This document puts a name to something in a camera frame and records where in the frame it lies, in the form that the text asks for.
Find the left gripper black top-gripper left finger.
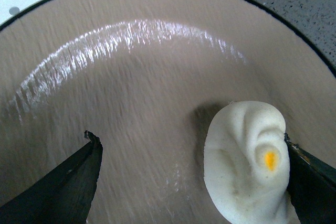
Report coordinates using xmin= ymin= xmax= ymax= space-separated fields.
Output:
xmin=1 ymin=131 xmax=103 ymax=223

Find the tan plate black rim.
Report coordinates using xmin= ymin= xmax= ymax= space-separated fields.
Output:
xmin=1 ymin=0 xmax=335 ymax=223

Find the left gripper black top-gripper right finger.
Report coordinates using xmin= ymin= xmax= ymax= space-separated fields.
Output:
xmin=285 ymin=133 xmax=335 ymax=223

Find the white steamed bun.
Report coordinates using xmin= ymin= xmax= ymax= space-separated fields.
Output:
xmin=204 ymin=101 xmax=299 ymax=223

